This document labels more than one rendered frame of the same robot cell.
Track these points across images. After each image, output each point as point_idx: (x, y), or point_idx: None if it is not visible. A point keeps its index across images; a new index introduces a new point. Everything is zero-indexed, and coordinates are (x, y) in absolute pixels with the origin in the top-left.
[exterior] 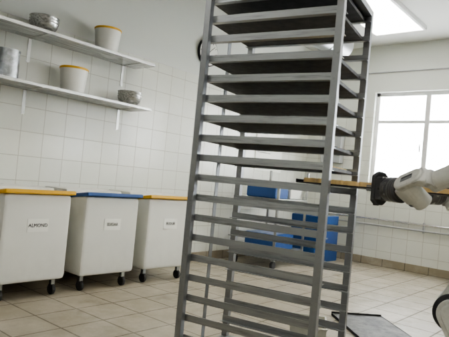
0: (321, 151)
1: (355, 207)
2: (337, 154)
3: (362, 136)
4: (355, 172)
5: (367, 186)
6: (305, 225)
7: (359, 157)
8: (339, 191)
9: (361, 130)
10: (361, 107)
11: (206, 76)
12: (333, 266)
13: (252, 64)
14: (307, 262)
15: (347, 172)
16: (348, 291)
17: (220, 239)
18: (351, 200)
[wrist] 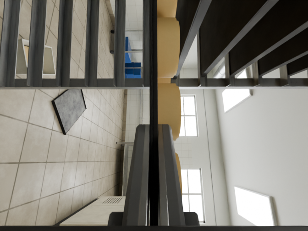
0: (217, 12)
1: (125, 86)
2: (200, 54)
3: (225, 88)
4: (174, 83)
5: (162, 130)
6: (93, 18)
7: (197, 85)
8: (145, 62)
9: (236, 86)
10: (268, 82)
11: None
12: (38, 64)
13: None
14: (40, 26)
15: (178, 68)
16: (8, 88)
17: None
18: (135, 81)
